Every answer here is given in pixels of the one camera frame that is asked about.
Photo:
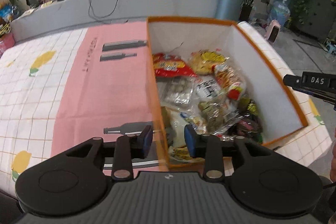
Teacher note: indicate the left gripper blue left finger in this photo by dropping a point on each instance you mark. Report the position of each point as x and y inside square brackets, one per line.
[144, 141]

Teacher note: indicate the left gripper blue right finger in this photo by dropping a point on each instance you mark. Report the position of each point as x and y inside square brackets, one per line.
[191, 140]

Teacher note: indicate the white bread snack bag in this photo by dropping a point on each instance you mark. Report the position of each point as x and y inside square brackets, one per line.
[178, 120]

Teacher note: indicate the clear green candy bag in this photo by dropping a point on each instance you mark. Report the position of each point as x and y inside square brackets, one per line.
[218, 120]

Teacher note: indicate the white labelled snack packet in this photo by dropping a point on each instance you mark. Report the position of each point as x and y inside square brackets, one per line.
[209, 91]

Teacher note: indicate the orange cardboard box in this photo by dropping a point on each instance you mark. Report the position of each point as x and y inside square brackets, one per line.
[213, 75]

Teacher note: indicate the dark green yellow snack packet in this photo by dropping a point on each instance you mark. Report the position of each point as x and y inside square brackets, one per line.
[247, 105]

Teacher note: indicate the clear peanut snack bag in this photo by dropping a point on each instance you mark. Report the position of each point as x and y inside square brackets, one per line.
[229, 80]

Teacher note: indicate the red snack bag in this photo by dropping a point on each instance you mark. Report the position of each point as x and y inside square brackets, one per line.
[166, 65]

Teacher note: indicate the yellow chips bag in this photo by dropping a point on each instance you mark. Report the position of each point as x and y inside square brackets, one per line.
[202, 62]

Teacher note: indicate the person right hand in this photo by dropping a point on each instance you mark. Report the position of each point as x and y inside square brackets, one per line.
[333, 165]

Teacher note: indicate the pink poster mat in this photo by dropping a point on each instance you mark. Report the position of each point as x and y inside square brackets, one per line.
[101, 96]

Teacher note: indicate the dark maroon snack packet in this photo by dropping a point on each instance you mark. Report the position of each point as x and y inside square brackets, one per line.
[249, 129]

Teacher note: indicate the dark grey cabinet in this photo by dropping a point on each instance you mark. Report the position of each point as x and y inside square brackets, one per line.
[319, 20]

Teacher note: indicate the pink small heater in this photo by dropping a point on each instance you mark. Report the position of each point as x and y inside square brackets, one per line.
[272, 31]

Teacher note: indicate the blue water jug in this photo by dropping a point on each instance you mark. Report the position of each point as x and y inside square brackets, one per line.
[279, 12]

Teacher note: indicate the blue grey trash bin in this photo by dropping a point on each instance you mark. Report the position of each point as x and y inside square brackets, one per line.
[228, 9]

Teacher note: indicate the lemon print tablecloth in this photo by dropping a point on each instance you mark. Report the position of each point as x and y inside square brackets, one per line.
[33, 79]

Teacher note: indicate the grey tv console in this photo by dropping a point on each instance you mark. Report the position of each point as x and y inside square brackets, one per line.
[69, 14]

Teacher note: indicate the pink basket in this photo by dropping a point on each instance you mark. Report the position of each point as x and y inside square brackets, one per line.
[7, 41]

